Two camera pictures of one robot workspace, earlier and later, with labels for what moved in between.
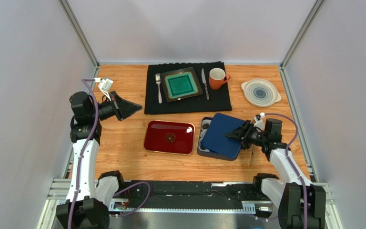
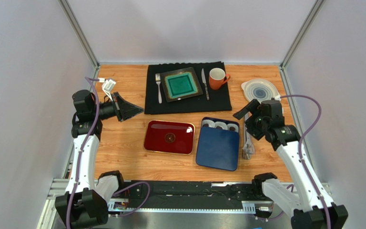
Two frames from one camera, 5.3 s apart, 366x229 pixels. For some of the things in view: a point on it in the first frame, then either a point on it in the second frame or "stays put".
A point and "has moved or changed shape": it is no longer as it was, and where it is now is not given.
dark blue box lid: [214, 139] has moved or changed shape
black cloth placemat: [219, 100] stays put
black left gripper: [126, 109] stays put
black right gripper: [246, 132] → [250, 109]
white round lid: [260, 92] stays put
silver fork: [158, 79] stays put
